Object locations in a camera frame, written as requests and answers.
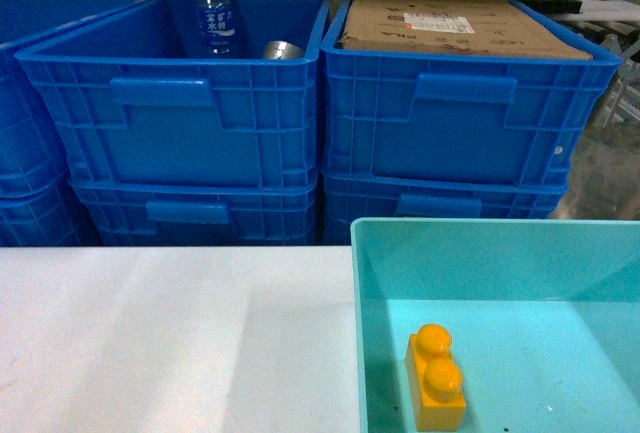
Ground brown cardboard box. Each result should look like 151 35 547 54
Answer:
339 0 593 60

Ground yellow two-stud toy block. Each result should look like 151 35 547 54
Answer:
405 323 467 432

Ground blue crate bottom right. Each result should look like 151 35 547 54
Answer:
323 172 568 245

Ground blue crate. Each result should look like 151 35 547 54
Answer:
323 172 568 245
1 173 102 247
17 0 329 189
70 180 317 247
322 5 621 188
1 0 138 199

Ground blue crate top right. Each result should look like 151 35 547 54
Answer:
322 5 621 188

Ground silver metal cup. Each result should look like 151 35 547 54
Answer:
262 40 305 60

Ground blue crate bottom middle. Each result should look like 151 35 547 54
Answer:
70 180 317 247

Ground clear water bottle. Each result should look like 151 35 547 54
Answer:
197 0 239 58

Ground white table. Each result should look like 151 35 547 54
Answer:
1 247 359 432

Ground blue crate top middle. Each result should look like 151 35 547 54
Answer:
17 0 329 189

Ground turquoise plastic tray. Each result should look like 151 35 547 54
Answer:
351 218 639 432

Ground blue crate bottom left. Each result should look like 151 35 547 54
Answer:
1 173 102 247

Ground blue crate top left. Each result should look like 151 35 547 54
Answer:
1 0 138 199

